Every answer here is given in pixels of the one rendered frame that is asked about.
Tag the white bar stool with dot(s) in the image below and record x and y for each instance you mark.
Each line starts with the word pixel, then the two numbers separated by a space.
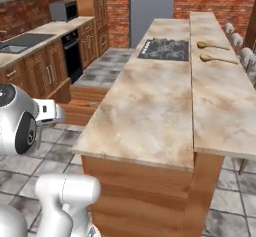
pixel 228 28
pixel 236 39
pixel 248 58

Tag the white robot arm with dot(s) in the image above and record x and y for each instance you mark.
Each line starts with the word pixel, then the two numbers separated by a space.
pixel 13 114

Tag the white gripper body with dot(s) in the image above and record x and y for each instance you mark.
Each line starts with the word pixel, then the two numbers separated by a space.
pixel 60 113

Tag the wooden spoon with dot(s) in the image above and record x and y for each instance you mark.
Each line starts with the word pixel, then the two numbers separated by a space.
pixel 207 58
pixel 204 44

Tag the grey microwave oven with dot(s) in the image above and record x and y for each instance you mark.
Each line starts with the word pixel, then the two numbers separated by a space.
pixel 62 11

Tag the grey fridge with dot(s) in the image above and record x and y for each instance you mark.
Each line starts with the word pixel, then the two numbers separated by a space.
pixel 151 11

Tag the open wooden drawer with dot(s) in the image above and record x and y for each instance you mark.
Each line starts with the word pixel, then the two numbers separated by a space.
pixel 80 112

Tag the wooden base cupboards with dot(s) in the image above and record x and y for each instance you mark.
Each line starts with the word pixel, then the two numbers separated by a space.
pixel 40 69

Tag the black hob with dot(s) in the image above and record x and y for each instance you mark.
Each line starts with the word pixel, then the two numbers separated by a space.
pixel 164 49

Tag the grey sink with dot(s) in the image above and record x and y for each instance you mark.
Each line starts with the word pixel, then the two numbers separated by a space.
pixel 20 43

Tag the black oven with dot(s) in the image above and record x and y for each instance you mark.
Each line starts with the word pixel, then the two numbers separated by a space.
pixel 72 56

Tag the tall wooden cupboard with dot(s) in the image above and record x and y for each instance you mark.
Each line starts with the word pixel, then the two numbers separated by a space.
pixel 101 14

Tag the wooden island cabinet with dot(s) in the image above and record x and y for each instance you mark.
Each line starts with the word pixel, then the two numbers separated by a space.
pixel 143 194

